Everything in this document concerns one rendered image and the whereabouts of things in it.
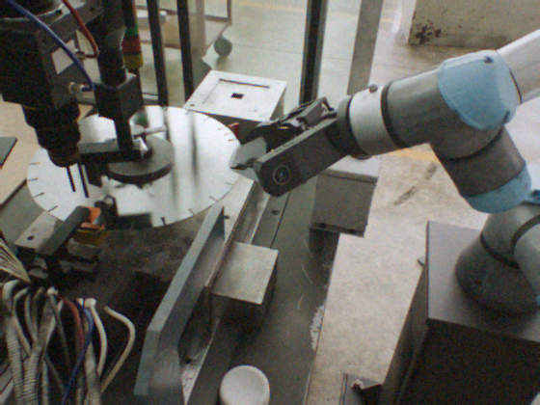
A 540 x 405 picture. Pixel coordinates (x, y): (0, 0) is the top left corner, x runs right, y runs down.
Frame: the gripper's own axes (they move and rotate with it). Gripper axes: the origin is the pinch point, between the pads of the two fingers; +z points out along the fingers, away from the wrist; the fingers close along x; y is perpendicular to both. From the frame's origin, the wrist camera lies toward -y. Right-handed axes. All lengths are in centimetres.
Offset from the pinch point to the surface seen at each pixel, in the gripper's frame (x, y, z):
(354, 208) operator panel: -22.0, 22.9, 1.0
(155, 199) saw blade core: 0.7, -6.1, 11.1
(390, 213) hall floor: -81, 122, 56
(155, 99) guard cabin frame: 10, 38, 52
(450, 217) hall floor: -94, 134, 37
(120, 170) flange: 6.0, -4.5, 17.1
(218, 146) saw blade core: 0.9, 10.0, 11.0
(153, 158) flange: 4.9, 0.3, 15.0
